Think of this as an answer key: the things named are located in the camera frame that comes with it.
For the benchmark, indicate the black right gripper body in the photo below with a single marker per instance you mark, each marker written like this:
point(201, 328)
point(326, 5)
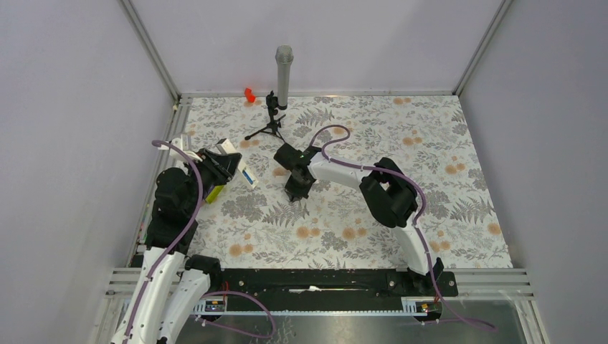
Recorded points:
point(295, 183)

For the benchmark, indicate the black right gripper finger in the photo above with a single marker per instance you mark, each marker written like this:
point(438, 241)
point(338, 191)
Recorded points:
point(304, 194)
point(292, 195)

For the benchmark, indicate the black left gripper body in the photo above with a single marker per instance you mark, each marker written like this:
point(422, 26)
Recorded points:
point(213, 173)

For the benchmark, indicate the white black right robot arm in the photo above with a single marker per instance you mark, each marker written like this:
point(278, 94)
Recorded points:
point(394, 200)

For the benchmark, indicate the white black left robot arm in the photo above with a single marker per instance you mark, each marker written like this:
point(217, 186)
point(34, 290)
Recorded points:
point(170, 284)

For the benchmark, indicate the yellow green block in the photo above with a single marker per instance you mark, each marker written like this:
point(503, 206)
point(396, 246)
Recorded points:
point(213, 194)

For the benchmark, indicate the orange plastic clip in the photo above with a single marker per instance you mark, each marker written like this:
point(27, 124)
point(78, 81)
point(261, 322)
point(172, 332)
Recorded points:
point(249, 95)

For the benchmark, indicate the black microphone stand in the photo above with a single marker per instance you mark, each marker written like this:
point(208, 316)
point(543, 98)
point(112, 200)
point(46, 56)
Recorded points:
point(274, 123)

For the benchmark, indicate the grey microphone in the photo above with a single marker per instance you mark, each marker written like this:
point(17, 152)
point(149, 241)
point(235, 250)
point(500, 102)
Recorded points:
point(284, 58)

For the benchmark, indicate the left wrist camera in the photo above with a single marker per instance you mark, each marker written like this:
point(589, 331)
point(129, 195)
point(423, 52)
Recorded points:
point(179, 148)

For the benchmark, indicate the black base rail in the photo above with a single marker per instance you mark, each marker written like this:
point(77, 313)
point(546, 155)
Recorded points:
point(327, 289)

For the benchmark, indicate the slotted grey cable duct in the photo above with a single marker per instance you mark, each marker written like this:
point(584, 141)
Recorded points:
point(218, 307)

